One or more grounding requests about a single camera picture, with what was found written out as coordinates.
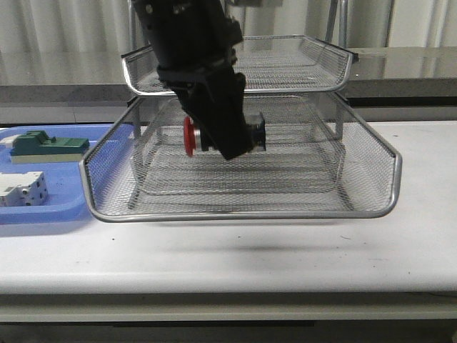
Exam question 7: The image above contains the red emergency stop push button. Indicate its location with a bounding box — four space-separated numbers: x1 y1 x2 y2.
183 111 266 157

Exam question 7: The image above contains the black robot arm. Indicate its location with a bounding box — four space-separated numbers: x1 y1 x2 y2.
134 1 254 160

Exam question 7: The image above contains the grey metal rack frame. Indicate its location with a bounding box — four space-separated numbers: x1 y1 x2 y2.
126 0 356 212

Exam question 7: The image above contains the white circuit breaker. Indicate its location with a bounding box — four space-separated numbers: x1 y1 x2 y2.
1 171 49 207

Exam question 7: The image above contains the blue plastic tray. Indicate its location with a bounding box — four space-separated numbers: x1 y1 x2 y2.
1 124 111 224

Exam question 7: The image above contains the silver mesh top tray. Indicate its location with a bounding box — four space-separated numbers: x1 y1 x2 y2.
121 35 358 96

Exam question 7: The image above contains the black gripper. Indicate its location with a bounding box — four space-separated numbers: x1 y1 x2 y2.
156 56 254 160

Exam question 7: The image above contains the green and beige electrical block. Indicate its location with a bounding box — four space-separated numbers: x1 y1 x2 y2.
10 130 90 164

